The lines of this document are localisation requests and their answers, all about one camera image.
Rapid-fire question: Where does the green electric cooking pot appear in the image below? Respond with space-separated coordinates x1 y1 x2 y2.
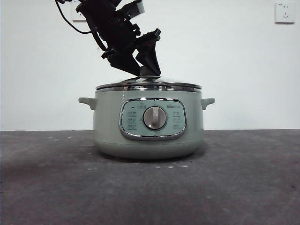
78 90 215 160

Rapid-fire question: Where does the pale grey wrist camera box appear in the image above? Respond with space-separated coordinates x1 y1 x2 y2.
116 0 145 19

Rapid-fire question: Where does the white wall socket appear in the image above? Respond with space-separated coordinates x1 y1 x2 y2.
71 0 89 23
274 2 295 24

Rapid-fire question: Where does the glass lid with green knob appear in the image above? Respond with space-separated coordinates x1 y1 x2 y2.
95 67 202 91

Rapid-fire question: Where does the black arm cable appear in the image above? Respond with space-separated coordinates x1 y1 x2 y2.
55 0 104 51

